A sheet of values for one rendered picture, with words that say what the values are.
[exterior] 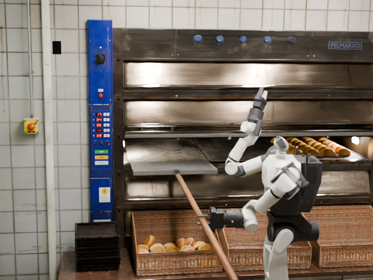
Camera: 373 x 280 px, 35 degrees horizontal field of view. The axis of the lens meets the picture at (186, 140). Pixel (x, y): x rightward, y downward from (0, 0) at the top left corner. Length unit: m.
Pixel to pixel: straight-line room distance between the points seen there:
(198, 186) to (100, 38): 1.23
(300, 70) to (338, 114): 0.42
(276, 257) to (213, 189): 0.96
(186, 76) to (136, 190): 0.86
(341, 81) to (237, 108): 0.76
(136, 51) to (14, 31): 0.79
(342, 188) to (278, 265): 1.18
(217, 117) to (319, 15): 0.99
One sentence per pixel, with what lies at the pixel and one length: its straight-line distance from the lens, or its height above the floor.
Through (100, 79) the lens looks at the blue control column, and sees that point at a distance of 3.92.
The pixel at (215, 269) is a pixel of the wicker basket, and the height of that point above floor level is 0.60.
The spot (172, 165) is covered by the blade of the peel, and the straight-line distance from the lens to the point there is 4.01.
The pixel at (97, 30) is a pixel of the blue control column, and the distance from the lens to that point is 3.91.
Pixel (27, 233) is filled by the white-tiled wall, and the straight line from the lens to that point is 4.21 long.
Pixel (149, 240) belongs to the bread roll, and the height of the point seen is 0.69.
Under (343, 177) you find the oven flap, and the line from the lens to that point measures 4.44.
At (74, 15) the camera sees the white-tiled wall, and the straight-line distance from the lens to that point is 3.94.
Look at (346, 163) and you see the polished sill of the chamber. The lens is 4.40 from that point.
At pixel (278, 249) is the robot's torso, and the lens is 3.36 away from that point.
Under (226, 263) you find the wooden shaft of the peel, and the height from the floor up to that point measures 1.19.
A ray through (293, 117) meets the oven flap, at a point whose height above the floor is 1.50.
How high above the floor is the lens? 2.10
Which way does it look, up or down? 11 degrees down
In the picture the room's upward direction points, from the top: 1 degrees clockwise
